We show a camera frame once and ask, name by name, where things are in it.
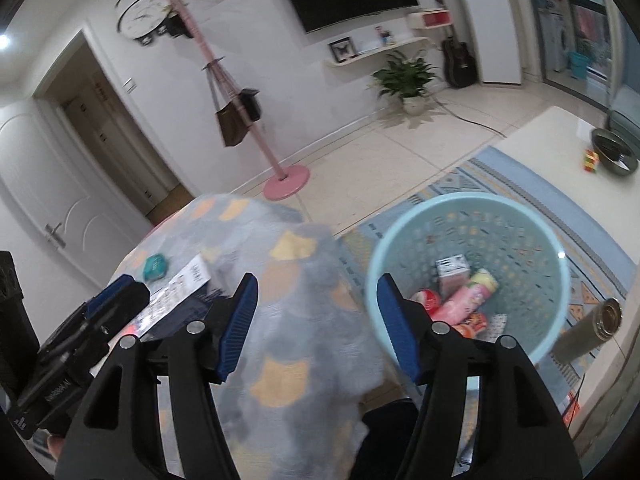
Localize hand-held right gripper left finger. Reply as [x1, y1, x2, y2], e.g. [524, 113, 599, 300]
[54, 272, 261, 480]

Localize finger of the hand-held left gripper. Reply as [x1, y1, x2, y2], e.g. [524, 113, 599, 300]
[85, 276, 151, 336]
[40, 310, 111, 368]

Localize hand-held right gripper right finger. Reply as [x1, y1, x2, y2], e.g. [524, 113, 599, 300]
[376, 273, 583, 480]

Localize blue and white carton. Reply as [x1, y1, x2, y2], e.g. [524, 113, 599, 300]
[127, 254, 226, 336]
[435, 255, 471, 293]

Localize orange plastic bag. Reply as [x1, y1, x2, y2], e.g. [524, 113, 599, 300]
[450, 312, 488, 341]

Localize pink snack can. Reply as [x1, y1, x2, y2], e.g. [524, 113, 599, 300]
[430, 268, 500, 328]

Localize light blue plastic basket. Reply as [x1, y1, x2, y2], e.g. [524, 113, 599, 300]
[365, 192, 571, 366]

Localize small green packet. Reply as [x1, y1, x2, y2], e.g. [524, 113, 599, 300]
[142, 254, 168, 281]

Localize grey patterned tablecloth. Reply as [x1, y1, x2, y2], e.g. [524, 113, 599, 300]
[107, 194, 401, 480]

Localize person's dark trousers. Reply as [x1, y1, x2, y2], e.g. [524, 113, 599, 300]
[347, 399, 423, 480]

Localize white door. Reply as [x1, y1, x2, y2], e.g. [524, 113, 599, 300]
[0, 100, 138, 281]

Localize metal thermos flask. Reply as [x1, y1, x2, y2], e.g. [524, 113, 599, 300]
[552, 297, 623, 366]

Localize brown handbag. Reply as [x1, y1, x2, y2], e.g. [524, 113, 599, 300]
[215, 100, 251, 148]

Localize pink coat rack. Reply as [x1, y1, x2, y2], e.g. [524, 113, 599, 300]
[160, 0, 311, 200]

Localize blue patterned rug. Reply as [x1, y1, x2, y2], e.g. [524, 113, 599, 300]
[345, 157, 631, 461]

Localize small black bag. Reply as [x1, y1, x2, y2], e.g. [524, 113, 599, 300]
[239, 88, 262, 122]

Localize white coffee table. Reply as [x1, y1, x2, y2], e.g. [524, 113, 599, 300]
[492, 105, 640, 461]

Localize potted green plant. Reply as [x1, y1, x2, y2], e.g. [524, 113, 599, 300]
[370, 50, 441, 117]

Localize black guitar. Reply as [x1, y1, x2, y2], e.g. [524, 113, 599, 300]
[431, 0, 478, 88]

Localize black hat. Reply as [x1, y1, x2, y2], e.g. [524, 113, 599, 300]
[162, 14, 193, 40]

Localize metal bowl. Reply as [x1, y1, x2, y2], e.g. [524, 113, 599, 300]
[590, 128, 640, 176]

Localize framed butterfly picture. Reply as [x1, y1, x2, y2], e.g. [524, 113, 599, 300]
[328, 37, 357, 63]

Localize red and white drawer box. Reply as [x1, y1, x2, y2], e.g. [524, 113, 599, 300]
[406, 8, 448, 30]

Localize white standing air conditioner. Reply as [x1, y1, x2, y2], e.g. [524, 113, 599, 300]
[447, 0, 523, 86]

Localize floor cable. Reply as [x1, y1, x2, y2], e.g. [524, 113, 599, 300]
[435, 100, 507, 137]

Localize white curved wall shelf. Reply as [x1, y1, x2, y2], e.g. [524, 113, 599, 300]
[325, 36, 431, 68]

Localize panda wall clock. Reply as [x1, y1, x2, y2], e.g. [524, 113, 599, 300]
[116, 0, 171, 47]

